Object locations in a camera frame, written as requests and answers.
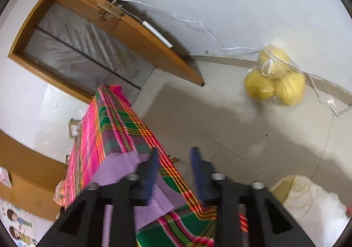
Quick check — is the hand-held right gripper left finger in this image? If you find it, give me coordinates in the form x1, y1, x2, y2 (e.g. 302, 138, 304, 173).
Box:
36, 148, 159, 247

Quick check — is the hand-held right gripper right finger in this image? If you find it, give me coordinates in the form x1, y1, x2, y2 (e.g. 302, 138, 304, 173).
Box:
190, 146, 317, 247

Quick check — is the purple fleece garment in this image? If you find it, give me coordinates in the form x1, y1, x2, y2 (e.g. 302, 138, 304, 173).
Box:
91, 151, 188, 247

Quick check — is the pink green plaid bedsheet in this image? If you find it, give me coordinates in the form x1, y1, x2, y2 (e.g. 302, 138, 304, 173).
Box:
64, 85, 249, 247

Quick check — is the brown cardboard box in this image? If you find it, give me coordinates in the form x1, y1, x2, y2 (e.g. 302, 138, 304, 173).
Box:
67, 119, 83, 137

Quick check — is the bag of oranges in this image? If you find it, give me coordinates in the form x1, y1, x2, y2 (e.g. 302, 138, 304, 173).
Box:
53, 179, 66, 206

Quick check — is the yellow pomelo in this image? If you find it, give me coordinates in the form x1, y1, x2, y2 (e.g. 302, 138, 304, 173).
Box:
259, 45, 292, 80
275, 72, 306, 107
245, 70, 275, 103

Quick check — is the wooden wardrobe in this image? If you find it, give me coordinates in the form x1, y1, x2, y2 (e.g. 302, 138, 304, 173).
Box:
0, 130, 69, 221

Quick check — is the white quilted cloth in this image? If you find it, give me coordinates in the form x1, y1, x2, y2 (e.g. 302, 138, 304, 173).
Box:
269, 176, 352, 247

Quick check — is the clear bag of pomelos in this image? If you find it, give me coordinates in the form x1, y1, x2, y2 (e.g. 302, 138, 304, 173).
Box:
244, 44, 306, 107

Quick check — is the wooden door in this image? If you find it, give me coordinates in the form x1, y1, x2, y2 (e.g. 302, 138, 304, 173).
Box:
29, 0, 205, 87

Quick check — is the clear plastic door curtain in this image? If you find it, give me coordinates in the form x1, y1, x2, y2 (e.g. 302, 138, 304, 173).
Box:
23, 2, 156, 91

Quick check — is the white plastic bar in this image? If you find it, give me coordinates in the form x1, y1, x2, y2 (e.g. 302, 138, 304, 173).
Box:
143, 20, 173, 49

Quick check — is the white plastic bag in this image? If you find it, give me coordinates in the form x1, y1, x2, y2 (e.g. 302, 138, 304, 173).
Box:
0, 167, 13, 188

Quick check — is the cartoon couple wall sticker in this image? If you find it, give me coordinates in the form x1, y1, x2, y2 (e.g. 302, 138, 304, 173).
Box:
0, 200, 37, 247

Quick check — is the white string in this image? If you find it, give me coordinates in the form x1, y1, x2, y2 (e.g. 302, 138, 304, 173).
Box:
113, 0, 350, 119

